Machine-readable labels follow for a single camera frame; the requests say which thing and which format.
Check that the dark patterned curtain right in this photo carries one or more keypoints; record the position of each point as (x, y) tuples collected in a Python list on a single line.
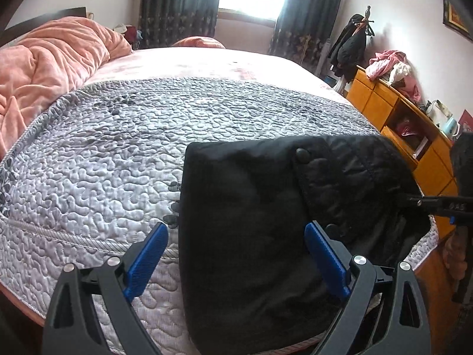
[(302, 29)]

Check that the wooden dresser cabinet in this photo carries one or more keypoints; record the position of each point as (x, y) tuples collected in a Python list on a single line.
[(425, 148)]

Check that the black pants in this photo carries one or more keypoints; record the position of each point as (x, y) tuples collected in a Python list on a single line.
[(248, 281)]

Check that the grey quilted bed cover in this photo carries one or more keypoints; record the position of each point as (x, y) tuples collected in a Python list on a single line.
[(96, 171)]

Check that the dark patterned curtain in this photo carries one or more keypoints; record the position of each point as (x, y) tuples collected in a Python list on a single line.
[(302, 29), (165, 22)]

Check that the black jacket on rack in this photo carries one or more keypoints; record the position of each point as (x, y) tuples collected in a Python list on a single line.
[(349, 48)]

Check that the pink clothes pile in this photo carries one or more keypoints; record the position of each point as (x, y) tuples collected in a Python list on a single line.
[(394, 67)]

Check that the pink fleece blanket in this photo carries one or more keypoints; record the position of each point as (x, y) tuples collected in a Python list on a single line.
[(48, 62)]

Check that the pink pillow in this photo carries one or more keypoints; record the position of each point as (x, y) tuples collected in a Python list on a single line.
[(199, 41)]

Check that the dark patterned curtain left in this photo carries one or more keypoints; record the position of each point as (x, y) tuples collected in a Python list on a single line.
[(165, 22)]

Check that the dark wooden headboard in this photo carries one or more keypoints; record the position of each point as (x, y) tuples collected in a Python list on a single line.
[(16, 31)]

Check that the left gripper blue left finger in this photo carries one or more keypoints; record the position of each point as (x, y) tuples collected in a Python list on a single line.
[(141, 259)]

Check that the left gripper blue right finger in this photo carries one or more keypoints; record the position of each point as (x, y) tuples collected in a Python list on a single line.
[(322, 249)]

